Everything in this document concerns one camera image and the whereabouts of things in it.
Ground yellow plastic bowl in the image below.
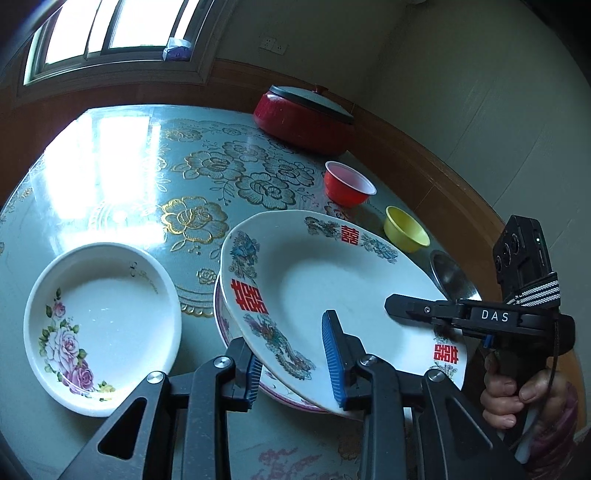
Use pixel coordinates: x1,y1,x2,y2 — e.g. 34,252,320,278
384,205,431,254

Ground person's right hand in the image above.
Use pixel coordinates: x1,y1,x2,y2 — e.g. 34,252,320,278
480,355,571,432

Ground stainless steel bowl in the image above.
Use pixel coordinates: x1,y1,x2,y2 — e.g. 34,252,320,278
429,249,478,302

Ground pink rimmed plate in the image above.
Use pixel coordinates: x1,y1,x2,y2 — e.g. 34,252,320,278
213,277,365,422

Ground dark rimmed pot lid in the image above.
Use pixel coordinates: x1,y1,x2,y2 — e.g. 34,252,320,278
269,84,355,124

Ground red plastic bowl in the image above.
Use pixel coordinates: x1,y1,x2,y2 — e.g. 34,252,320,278
323,161,377,208

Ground red cooking pot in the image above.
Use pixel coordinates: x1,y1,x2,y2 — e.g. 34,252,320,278
252,90,356,155

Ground window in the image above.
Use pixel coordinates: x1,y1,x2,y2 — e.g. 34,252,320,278
23,0,218,86

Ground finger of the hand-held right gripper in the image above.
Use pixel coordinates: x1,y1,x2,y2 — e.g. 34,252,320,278
385,293,462,325

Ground white plate with rose print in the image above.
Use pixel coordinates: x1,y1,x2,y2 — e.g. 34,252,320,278
23,242,183,418

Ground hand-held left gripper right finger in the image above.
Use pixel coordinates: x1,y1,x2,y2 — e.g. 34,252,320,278
322,309,527,480

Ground white plate with red characters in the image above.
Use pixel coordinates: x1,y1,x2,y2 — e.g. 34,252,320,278
219,209,468,414

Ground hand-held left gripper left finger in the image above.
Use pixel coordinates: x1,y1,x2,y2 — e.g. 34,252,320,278
60,337,265,480

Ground purple item on windowsill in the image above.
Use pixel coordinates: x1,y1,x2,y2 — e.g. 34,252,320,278
163,38,191,62

